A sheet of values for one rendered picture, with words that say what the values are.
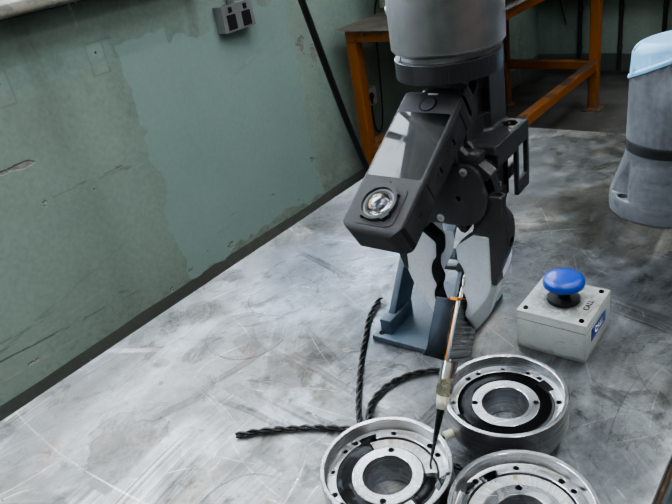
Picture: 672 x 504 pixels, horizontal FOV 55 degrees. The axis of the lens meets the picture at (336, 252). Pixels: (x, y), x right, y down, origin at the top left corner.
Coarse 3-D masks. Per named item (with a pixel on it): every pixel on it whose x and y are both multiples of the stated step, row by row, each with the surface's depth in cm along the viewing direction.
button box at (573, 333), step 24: (600, 288) 66; (528, 312) 64; (552, 312) 63; (576, 312) 63; (600, 312) 64; (528, 336) 65; (552, 336) 64; (576, 336) 62; (600, 336) 65; (576, 360) 63
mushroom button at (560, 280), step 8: (552, 272) 64; (560, 272) 64; (568, 272) 64; (576, 272) 64; (544, 280) 64; (552, 280) 63; (560, 280) 63; (568, 280) 63; (576, 280) 63; (584, 280) 63; (552, 288) 63; (560, 288) 62; (568, 288) 62; (576, 288) 62; (560, 296) 64; (568, 296) 64
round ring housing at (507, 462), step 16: (480, 464) 49; (496, 464) 50; (512, 464) 50; (528, 464) 50; (544, 464) 49; (560, 464) 48; (464, 480) 49; (480, 480) 49; (560, 480) 48; (576, 480) 47; (448, 496) 47; (464, 496) 48; (496, 496) 48; (512, 496) 48; (528, 496) 47; (544, 496) 47; (576, 496) 46; (592, 496) 45
